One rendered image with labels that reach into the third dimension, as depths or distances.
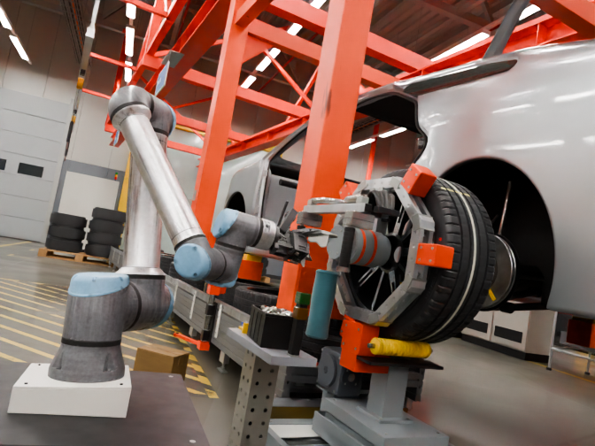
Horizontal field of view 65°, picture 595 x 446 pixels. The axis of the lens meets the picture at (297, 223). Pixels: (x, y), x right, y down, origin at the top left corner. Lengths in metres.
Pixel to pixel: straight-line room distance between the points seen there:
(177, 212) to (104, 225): 8.58
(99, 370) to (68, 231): 8.61
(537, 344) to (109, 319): 6.06
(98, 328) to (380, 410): 1.08
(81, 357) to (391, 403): 1.13
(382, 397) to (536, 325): 5.03
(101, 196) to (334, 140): 10.70
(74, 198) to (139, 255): 11.15
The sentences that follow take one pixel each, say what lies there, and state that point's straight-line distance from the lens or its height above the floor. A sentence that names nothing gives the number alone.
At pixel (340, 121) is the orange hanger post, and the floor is 1.42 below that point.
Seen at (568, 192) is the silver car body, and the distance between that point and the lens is 1.85.
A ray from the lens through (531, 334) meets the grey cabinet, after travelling 6.79.
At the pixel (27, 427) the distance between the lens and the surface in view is 1.27.
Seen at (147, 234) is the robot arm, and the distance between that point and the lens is 1.51.
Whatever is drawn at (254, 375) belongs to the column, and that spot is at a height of 0.33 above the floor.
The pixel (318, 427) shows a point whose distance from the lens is 2.05.
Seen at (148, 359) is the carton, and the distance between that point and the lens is 2.60.
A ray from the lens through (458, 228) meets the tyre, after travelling 1.65.
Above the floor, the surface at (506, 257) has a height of 0.91.
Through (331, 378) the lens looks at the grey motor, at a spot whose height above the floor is 0.30.
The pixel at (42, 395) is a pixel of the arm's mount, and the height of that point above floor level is 0.34.
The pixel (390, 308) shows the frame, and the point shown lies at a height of 0.65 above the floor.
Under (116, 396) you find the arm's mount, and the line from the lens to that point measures 1.32.
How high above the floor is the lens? 0.76
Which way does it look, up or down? 4 degrees up
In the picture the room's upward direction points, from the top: 10 degrees clockwise
